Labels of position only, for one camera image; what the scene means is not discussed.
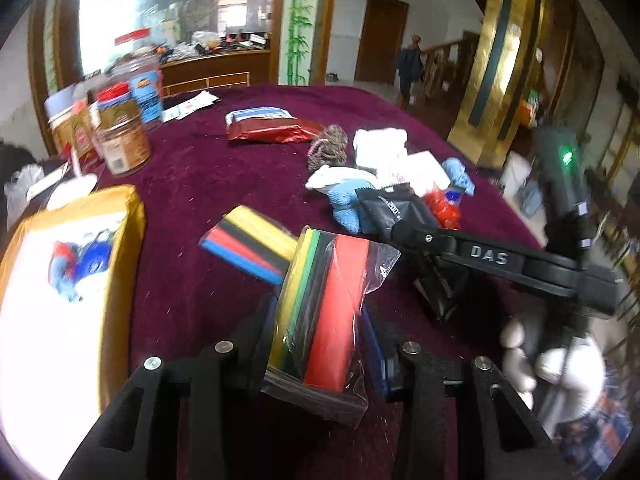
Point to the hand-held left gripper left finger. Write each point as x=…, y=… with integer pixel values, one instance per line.
x=250, y=355

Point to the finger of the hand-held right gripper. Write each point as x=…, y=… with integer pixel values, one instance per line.
x=445, y=290
x=487, y=259

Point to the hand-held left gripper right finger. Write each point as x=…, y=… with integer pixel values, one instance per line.
x=375, y=360

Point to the pack of coloured felt sheets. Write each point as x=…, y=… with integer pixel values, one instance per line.
x=330, y=310
x=250, y=245

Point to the black packet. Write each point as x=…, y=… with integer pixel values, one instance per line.
x=395, y=210

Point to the yellow bag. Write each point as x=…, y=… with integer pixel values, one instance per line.
x=131, y=220

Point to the brown knitted hat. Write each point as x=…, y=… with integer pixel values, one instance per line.
x=327, y=147

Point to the person's right hand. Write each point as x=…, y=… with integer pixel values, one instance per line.
x=515, y=355

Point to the white bucket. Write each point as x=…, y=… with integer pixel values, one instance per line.
x=515, y=177

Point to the red mesh pouch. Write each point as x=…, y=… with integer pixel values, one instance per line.
x=442, y=210

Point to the small blue cloth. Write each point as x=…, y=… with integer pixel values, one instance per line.
x=460, y=172

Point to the light blue towel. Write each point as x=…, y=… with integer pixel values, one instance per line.
x=345, y=205

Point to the golden pillar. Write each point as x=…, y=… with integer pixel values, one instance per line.
x=500, y=60

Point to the folded white cloth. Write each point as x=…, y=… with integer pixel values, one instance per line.
x=380, y=147

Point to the white sock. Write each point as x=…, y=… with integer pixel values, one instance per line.
x=335, y=177

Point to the wooden staircase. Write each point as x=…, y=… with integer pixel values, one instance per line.
x=450, y=67

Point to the blue and red toy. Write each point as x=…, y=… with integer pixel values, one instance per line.
x=87, y=262

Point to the red foil packet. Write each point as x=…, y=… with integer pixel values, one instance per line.
x=270, y=132

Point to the brown wooden door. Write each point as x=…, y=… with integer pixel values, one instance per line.
x=382, y=40

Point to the white round lid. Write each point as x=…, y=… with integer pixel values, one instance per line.
x=72, y=192

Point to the blue and white packet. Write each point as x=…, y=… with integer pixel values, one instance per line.
x=255, y=114

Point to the red-lidded jar with orange label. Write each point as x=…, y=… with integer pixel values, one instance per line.
x=122, y=140

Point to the white paper leaflets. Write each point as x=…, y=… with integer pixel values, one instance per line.
x=192, y=105

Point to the clear jar with blue label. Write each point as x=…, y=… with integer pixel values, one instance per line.
x=142, y=95

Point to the clear plastic bag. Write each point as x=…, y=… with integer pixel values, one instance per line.
x=22, y=187

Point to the jar with gold label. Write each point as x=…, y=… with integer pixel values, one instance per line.
x=70, y=130

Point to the wooden mirror cabinet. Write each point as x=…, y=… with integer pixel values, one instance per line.
x=215, y=67

